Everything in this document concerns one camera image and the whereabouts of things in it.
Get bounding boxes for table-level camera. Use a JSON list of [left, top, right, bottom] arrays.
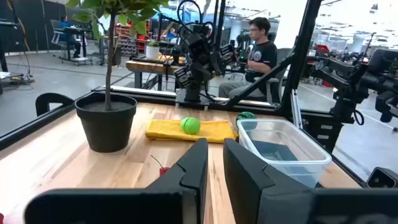
[[366, 167, 398, 189]]

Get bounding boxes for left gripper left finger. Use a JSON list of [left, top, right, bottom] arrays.
[[24, 138, 208, 224]]

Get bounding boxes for leafy plant in black pot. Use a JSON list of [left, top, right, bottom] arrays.
[[63, 0, 171, 154]]

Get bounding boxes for distant person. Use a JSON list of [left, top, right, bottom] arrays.
[[58, 14, 82, 59]]

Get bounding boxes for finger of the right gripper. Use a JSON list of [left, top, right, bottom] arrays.
[[174, 65, 195, 90]]

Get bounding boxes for plant in white pot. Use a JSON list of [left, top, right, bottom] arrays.
[[145, 39, 161, 62]]

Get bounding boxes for seated person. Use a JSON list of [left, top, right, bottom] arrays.
[[217, 16, 279, 101]]

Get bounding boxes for black curved bracket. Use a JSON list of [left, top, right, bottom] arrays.
[[34, 91, 75, 118]]

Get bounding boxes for clear plastic tupperware container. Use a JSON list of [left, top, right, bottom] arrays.
[[236, 118, 333, 189]]

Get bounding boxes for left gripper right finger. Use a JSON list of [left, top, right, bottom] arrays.
[[223, 138, 398, 224]]

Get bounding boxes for yellow cloth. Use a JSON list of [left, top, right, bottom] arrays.
[[145, 119, 239, 144]]

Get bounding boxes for grey office chair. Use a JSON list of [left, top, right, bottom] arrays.
[[253, 47, 295, 105]]

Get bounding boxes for striped green watermelon toy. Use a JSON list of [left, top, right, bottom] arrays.
[[235, 111, 258, 131]]

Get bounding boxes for black aluminium rig frame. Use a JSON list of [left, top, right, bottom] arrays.
[[0, 0, 369, 189]]

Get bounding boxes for black rolling desk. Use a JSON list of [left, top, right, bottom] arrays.
[[50, 19, 94, 67]]

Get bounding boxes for dark red cherry toy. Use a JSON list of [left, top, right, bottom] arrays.
[[150, 154, 170, 177]]

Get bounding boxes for red parts shelf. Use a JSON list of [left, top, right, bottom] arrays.
[[114, 22, 150, 57]]

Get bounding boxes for wooden workbench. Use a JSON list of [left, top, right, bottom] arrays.
[[125, 55, 187, 91]]

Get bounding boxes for light green lime toy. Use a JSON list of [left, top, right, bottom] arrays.
[[180, 116, 201, 136]]

